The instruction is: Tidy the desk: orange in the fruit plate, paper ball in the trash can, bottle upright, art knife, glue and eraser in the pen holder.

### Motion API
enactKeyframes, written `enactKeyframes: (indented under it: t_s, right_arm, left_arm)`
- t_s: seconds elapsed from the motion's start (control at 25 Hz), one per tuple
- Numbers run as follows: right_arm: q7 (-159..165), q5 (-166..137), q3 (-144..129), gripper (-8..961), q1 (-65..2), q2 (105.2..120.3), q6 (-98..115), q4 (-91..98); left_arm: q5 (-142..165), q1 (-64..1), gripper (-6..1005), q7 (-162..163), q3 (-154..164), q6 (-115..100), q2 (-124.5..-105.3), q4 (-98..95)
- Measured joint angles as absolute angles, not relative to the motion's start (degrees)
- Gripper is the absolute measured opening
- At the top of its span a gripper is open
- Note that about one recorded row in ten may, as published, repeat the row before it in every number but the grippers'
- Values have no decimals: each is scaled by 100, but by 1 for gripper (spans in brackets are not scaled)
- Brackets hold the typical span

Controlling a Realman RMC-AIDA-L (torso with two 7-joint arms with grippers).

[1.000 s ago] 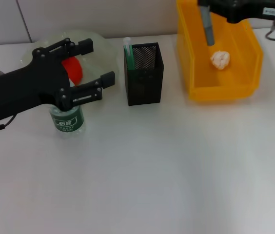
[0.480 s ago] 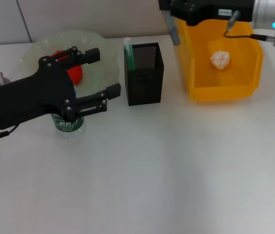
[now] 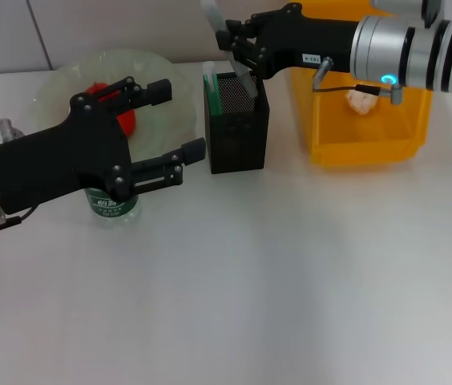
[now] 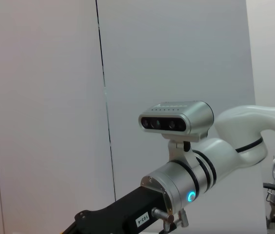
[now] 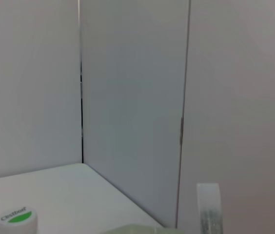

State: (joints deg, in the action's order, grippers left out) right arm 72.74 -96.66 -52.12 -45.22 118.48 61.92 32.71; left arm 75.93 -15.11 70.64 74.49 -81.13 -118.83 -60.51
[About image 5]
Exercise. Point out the clear bottle with green label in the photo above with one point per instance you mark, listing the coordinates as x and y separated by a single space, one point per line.
16 221

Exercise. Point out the grey marker pen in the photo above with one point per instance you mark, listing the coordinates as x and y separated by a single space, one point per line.
210 209

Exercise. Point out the pale green glass fruit plate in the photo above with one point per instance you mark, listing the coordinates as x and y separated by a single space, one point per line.
142 229

